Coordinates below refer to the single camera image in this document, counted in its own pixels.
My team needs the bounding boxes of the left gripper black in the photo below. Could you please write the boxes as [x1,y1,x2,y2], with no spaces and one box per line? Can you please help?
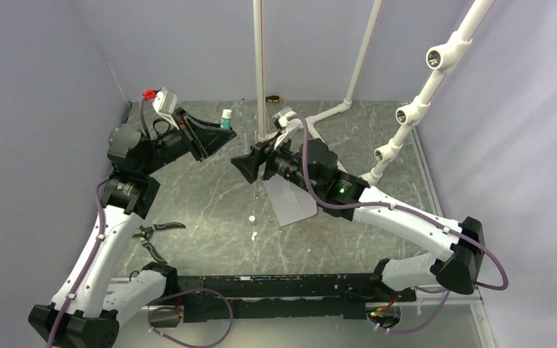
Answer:
[139,107,236,176]

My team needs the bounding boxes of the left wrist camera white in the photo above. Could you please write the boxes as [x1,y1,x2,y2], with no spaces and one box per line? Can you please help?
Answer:
[142,86,178,129]

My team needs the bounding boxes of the black handled pliers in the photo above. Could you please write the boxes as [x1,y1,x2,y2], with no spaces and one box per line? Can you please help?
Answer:
[129,221,186,265]

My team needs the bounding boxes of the white pvc pipe frame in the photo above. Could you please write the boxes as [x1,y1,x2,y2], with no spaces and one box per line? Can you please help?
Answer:
[252,1,492,184]

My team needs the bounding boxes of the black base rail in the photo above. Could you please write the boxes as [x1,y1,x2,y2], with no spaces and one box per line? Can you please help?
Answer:
[153,273,416,323]

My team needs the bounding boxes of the green white glue stick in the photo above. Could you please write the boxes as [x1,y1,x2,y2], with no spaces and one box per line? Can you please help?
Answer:
[220,109,232,130]

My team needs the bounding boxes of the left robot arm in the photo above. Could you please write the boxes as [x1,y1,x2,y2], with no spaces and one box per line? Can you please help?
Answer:
[28,108,236,347]

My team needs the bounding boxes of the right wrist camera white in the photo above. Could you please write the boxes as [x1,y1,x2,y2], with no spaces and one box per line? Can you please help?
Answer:
[272,107,302,150]

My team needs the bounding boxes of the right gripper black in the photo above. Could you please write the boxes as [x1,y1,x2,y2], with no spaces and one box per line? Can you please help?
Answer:
[231,130,321,196]

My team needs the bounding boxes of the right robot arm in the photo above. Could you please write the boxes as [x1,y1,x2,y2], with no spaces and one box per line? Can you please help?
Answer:
[231,139,484,301]

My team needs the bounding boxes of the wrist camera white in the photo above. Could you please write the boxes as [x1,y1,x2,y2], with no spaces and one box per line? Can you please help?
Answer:
[272,107,302,150]
[142,86,178,129]

